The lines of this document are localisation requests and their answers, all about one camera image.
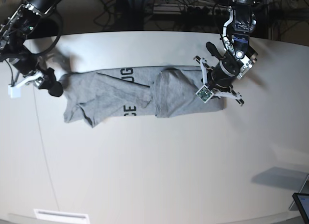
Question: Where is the gripper body, image right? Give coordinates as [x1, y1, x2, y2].
[209, 60, 240, 91]

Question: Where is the black tablet screen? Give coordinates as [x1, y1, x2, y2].
[293, 193, 309, 224]

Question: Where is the gripper body, image left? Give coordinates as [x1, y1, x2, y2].
[12, 55, 46, 88]

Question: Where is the grey T-shirt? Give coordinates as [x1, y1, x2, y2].
[60, 66, 224, 127]

